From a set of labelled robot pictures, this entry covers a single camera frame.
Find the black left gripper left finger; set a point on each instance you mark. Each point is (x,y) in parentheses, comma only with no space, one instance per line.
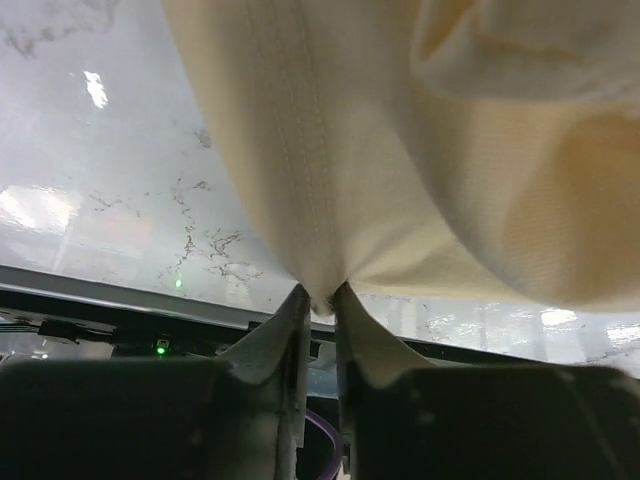
(235,415)

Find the yellow t shirt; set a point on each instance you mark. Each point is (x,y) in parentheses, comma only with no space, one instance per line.
(456,148)

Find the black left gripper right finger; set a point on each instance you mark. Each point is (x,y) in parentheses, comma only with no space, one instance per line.
(404,417)

